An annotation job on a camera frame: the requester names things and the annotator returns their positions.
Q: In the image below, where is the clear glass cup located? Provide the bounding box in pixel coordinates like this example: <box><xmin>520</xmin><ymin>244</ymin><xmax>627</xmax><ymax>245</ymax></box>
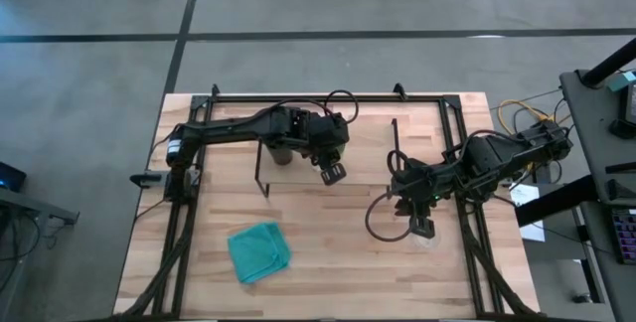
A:
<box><xmin>408</xmin><ymin>227</ymin><xmax>442</xmax><ymax>252</ymax></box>

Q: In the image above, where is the black diagonal pole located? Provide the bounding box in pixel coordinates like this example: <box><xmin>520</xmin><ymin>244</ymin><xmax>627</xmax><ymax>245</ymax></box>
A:
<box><xmin>579</xmin><ymin>37</ymin><xmax>636</xmax><ymax>88</ymax></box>

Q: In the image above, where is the grey side table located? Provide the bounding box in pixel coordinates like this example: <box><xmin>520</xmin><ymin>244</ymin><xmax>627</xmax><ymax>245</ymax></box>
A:
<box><xmin>558</xmin><ymin>68</ymin><xmax>636</xmax><ymax>322</ymax></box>

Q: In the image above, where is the yellow cable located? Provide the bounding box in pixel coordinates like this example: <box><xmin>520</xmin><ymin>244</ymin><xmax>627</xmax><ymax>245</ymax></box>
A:
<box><xmin>497</xmin><ymin>98</ymin><xmax>554</xmax><ymax>135</ymax></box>

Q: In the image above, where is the white paper sheet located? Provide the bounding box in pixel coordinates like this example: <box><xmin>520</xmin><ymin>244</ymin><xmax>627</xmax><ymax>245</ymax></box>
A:
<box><xmin>508</xmin><ymin>183</ymin><xmax>541</xmax><ymax>210</ymax></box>

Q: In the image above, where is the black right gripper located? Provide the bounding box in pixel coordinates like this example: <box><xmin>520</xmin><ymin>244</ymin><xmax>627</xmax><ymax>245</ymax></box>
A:
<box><xmin>390</xmin><ymin>157</ymin><xmax>451</xmax><ymax>241</ymax></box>

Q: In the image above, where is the black looped gripper cable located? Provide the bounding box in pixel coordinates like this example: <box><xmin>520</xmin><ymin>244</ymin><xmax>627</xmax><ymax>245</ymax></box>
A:
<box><xmin>324</xmin><ymin>88</ymin><xmax>360</xmax><ymax>125</ymax></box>

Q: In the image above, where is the black aluminium table frame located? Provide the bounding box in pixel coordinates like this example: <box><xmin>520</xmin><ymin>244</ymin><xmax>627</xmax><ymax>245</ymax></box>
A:
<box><xmin>117</xmin><ymin>92</ymin><xmax>546</xmax><ymax>321</ymax></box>

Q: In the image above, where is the teal microfibre cloth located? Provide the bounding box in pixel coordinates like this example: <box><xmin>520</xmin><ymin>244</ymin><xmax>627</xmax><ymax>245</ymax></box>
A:
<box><xmin>227</xmin><ymin>221</ymin><xmax>294</xmax><ymax>285</ymax></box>

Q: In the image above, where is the teal box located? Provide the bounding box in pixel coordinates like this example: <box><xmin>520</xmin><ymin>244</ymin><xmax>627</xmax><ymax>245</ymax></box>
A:
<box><xmin>607</xmin><ymin>70</ymin><xmax>636</xmax><ymax>93</ymax></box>

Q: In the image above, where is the dark keyboard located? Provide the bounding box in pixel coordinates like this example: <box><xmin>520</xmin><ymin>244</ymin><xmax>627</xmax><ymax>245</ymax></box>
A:
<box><xmin>610</xmin><ymin>208</ymin><xmax>636</xmax><ymax>265</ymax></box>

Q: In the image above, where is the brown looped gripper cable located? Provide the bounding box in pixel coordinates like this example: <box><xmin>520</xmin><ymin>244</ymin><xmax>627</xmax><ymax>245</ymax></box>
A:
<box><xmin>364</xmin><ymin>191</ymin><xmax>417</xmax><ymax>243</ymax></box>

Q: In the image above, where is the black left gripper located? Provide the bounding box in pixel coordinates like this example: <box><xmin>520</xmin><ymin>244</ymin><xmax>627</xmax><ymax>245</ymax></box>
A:
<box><xmin>307</xmin><ymin>110</ymin><xmax>351</xmax><ymax>187</ymax></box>

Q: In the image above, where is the grey desk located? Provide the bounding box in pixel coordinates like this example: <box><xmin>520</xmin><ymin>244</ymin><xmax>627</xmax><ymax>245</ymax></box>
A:
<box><xmin>0</xmin><ymin>161</ymin><xmax>80</xmax><ymax>313</ymax></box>

